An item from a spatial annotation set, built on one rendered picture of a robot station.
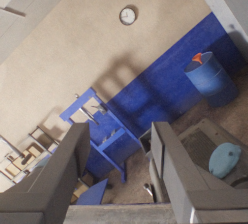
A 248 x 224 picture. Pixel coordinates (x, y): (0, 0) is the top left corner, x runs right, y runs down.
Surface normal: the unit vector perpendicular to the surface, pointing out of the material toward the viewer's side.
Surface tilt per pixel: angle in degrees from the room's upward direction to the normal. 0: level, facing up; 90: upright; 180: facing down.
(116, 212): 25
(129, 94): 90
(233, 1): 90
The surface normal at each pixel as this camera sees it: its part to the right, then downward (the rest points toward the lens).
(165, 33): 0.01, 0.27
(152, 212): -0.29, -0.90
